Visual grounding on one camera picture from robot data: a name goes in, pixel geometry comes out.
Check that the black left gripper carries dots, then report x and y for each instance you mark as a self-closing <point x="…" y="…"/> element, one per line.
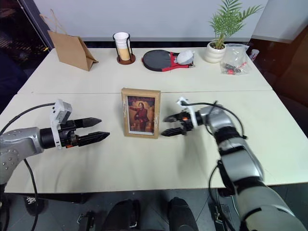
<point x="68" y="138"/>

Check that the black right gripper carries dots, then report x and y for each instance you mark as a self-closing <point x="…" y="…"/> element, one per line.
<point x="186" y="126"/>

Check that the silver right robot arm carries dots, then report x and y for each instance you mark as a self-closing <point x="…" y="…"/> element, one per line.
<point x="240" y="161"/>

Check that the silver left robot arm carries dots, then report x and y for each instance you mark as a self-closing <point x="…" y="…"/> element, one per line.
<point x="21" y="140"/>

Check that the black red racket case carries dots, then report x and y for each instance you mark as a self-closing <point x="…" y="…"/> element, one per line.
<point x="156" y="60"/>

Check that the paper cup stack in holder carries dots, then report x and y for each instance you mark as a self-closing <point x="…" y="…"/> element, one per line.
<point x="126" y="62"/>

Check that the brown paper bag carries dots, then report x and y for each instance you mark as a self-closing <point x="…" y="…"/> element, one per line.
<point x="72" y="51"/>

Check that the green plant in white pot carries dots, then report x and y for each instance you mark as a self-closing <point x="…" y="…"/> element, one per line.
<point x="214" y="53"/>

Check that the dark rounded shape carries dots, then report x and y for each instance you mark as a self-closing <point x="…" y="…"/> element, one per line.
<point x="181" y="214"/>

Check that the white paper cup stack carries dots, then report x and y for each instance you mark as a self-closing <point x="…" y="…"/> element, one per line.
<point x="121" y="45"/>

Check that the clear plastic bag of parts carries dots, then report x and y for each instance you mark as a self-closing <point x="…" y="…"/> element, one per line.
<point x="235" y="60"/>

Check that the black clamp under table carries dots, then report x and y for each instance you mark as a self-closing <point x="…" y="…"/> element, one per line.
<point x="220" y="211"/>

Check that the white red can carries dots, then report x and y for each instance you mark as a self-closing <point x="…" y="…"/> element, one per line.
<point x="254" y="55"/>

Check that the dark brown wooden cabinet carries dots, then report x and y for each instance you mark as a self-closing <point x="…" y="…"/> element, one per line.
<point x="284" y="72"/>

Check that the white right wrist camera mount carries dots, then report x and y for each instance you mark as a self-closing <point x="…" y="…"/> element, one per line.
<point x="193" y="116"/>

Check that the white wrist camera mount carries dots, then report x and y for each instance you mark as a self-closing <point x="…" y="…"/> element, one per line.
<point x="193" y="116"/>
<point x="57" y="113"/>

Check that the wooden picture frame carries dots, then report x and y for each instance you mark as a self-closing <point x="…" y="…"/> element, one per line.
<point x="140" y="113"/>

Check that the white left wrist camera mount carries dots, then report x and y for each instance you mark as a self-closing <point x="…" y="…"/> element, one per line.
<point x="57" y="113"/>

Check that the black bracket under table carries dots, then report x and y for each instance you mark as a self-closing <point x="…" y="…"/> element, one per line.
<point x="86" y="220"/>

